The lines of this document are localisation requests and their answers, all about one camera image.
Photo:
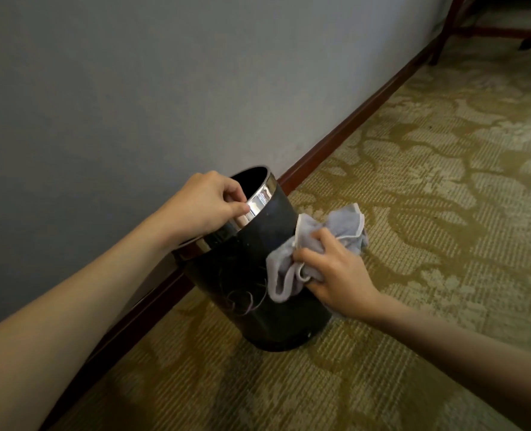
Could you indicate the person's right hand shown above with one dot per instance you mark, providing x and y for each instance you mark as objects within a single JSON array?
[{"x": 346, "y": 282}]

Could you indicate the person's left hand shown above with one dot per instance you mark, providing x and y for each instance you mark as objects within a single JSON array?
[{"x": 198, "y": 206}]

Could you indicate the person's left thumb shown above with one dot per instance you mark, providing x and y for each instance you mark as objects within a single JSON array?
[{"x": 235, "y": 210}]

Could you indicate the person's right fingers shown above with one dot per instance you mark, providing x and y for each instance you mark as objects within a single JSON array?
[{"x": 312, "y": 260}]

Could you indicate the grey cleaning cloth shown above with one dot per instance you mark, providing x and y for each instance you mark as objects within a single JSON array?
[{"x": 344, "y": 224}]

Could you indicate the black bin with silver rim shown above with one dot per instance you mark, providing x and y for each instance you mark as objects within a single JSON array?
[{"x": 252, "y": 282}]

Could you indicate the person's right forearm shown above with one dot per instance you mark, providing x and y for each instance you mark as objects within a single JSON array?
[{"x": 472, "y": 354}]

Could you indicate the person's left forearm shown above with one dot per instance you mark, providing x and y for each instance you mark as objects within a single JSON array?
[{"x": 67, "y": 327}]

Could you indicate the dark wooden baseboard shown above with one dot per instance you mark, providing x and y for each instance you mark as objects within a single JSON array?
[{"x": 337, "y": 134}]

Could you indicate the dark wooden furniture frame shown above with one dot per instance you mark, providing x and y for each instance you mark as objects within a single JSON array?
[{"x": 445, "y": 26}]

